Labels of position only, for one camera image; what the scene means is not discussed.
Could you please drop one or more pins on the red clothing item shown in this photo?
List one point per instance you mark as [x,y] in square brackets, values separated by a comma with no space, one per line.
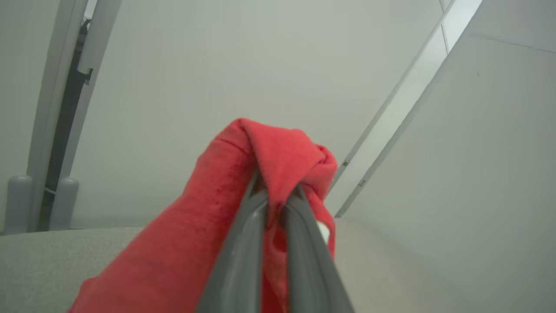
[182,243]

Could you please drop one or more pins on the grey vertical door frame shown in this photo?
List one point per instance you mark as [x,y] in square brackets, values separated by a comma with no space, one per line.
[56,87]

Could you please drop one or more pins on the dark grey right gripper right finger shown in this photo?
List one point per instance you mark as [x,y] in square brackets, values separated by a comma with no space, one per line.
[310,269]

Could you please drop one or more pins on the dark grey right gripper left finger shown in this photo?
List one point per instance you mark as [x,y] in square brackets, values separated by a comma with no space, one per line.
[239,261]

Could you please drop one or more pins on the grey rounded post cap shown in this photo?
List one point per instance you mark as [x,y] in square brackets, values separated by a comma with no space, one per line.
[18,204]
[64,204]

